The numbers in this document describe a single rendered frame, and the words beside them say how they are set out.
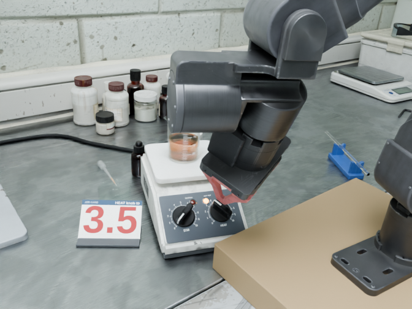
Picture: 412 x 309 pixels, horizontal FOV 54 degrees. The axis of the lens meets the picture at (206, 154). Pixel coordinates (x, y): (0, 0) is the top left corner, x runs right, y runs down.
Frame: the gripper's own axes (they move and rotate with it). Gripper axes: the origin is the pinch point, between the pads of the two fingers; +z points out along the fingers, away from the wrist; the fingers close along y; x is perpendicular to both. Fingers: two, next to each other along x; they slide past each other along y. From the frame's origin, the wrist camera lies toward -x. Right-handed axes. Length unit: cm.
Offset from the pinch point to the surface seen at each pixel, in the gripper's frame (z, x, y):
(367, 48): 43, -1, -113
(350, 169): 15.7, 13.6, -30.3
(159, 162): 8.1, -12.4, -1.4
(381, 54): 42, 4, -112
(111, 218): 11.6, -12.3, 9.2
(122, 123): 31.4, -34.1, -16.7
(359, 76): 38, 3, -88
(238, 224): 7.2, 3.3, -0.6
